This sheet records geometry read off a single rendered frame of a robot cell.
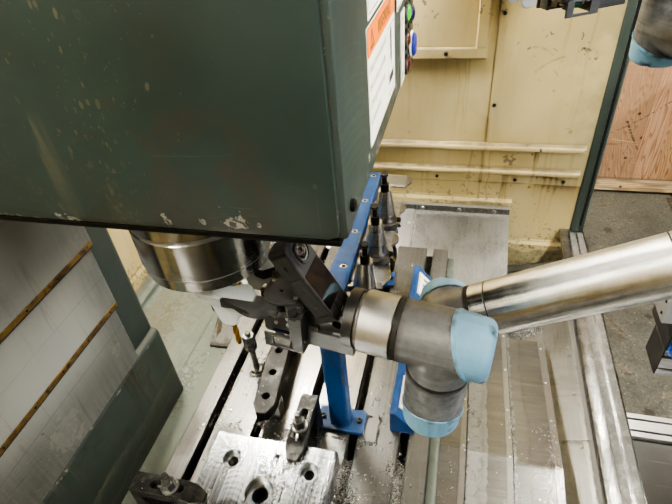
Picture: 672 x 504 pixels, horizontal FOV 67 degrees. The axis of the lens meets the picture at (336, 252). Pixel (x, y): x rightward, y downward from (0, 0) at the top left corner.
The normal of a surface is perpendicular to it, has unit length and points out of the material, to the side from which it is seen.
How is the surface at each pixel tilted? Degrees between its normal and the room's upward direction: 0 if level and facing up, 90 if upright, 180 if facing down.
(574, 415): 17
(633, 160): 90
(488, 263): 24
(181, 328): 0
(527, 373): 8
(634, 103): 90
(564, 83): 89
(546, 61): 88
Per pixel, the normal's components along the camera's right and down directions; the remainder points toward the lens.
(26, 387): 0.97, 0.08
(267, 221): -0.22, 0.62
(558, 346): -0.37, -0.77
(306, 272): 0.81, -0.24
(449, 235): -0.17, -0.46
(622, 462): -0.08, -0.78
